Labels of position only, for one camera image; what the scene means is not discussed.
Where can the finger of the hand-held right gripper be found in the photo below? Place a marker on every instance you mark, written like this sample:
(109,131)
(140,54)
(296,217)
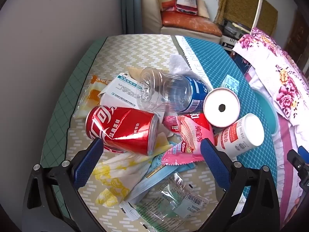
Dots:
(295,160)
(304,149)

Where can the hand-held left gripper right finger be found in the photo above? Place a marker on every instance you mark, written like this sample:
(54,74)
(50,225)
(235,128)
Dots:
(212,159)

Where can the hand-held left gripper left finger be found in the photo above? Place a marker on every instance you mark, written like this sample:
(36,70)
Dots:
(89,162)

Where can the pink wafer packet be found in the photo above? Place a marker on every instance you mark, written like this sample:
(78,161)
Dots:
(188,130)

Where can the white yogurt bottle red label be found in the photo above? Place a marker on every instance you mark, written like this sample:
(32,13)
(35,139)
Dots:
(241,135)

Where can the red soda can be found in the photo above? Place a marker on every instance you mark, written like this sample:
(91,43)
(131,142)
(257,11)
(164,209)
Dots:
(120,128)

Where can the pale yellow wrapper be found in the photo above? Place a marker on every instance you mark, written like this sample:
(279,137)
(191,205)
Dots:
(164,145)

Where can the teal trash bin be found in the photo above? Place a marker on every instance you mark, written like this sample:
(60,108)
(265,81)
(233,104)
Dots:
(268,108)

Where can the teal snack packet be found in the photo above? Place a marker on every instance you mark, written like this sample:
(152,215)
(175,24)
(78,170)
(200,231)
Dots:
(157,164)

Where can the light blue sachet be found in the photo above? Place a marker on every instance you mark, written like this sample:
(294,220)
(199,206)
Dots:
(154,180)

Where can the clear plastic wrapper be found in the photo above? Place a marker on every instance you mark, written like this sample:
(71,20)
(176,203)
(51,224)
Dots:
(169,205)

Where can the orange bread packet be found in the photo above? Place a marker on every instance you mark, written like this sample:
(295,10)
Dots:
(93,94)

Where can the white teal medicine box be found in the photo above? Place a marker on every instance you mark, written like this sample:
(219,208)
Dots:
(118,91)

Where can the small white teal sachet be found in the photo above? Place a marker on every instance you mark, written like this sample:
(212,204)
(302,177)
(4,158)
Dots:
(229,84)

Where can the clear plastic bottle blue label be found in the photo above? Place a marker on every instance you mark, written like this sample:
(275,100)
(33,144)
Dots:
(169,91)

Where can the white tissue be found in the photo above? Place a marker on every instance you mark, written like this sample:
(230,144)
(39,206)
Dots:
(178,64)

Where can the pink white quilt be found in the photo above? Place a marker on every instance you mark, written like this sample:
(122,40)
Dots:
(287,137)

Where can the green cutting mat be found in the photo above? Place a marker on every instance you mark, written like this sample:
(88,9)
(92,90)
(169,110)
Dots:
(62,101)

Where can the floral blanket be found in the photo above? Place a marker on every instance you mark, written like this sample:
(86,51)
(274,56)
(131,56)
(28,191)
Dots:
(284,77)

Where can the dark wooden cabinet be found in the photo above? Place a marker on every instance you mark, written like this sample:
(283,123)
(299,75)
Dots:
(298,33)

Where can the patterned tablecloth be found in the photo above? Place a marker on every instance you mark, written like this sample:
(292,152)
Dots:
(144,50)

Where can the black audio device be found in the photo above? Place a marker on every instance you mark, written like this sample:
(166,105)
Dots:
(231,30)

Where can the orange seat cushion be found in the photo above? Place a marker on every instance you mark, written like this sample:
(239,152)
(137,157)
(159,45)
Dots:
(190,24)

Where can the white pole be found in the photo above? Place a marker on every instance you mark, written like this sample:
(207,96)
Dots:
(257,9)

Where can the beige pillow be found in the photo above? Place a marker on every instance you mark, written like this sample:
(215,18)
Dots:
(202,8)

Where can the leopard print cloth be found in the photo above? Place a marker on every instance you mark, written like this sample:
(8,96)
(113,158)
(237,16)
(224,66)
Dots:
(239,2)

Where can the beige sofa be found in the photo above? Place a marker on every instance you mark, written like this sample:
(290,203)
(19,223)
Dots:
(151,9)

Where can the blue grey curtain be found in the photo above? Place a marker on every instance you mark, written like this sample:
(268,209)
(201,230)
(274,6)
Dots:
(131,4)

